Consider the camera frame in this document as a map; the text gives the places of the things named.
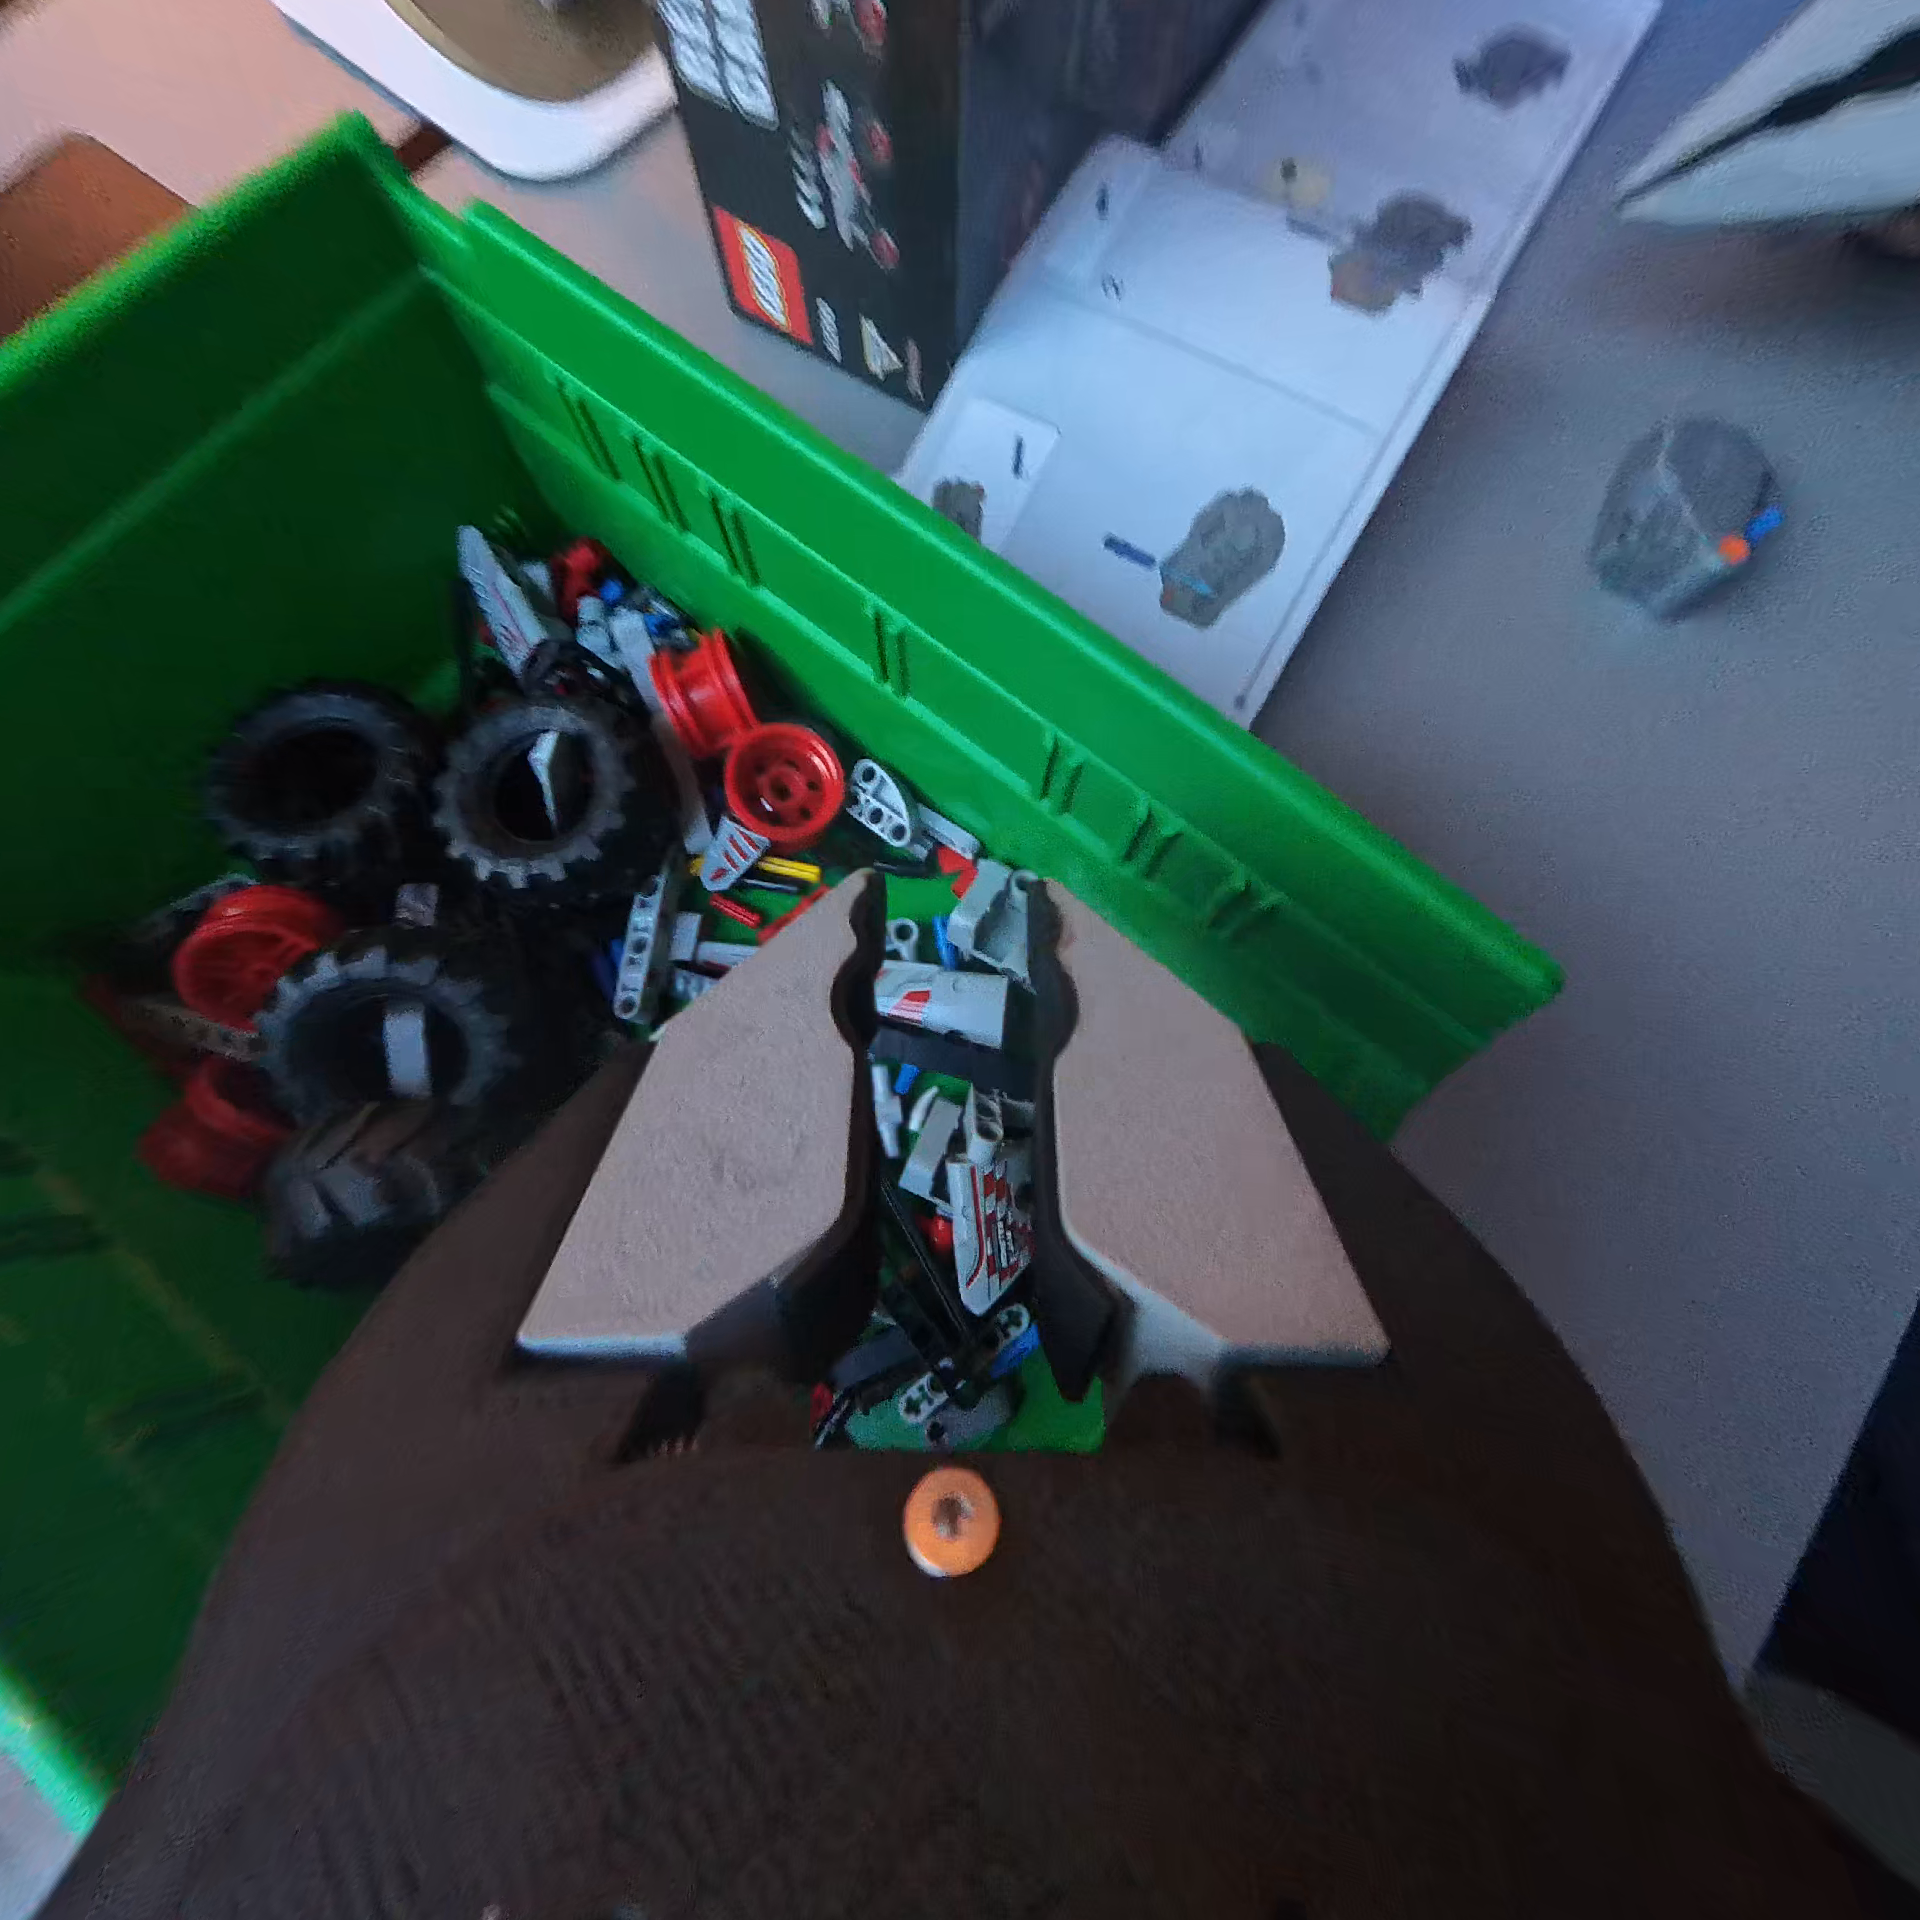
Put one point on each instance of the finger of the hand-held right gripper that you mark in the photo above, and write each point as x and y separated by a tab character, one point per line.
1800	173
1822	54

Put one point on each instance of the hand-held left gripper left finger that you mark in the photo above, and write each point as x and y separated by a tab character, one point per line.
704	1155

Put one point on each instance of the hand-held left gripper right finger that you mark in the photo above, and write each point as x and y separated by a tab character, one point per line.
1201	1171

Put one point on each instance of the pile of small lego pieces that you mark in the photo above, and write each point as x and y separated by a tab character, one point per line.
961	1037

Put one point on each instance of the green plastic bin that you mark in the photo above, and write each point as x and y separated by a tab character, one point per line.
270	494

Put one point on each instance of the black lego tire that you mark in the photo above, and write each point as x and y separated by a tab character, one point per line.
352	1200
323	1037
307	780
494	839

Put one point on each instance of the grey lego assembly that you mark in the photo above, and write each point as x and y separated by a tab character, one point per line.
1674	518

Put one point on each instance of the red lego wheel rim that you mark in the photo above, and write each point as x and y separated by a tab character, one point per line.
240	955
782	783
211	1132
694	693

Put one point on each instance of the black lego set box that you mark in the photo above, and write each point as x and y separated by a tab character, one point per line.
900	136

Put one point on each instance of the white instruction booklet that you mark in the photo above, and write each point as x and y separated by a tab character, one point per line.
1230	376

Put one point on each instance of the white round stand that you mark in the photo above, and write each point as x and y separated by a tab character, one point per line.
510	105

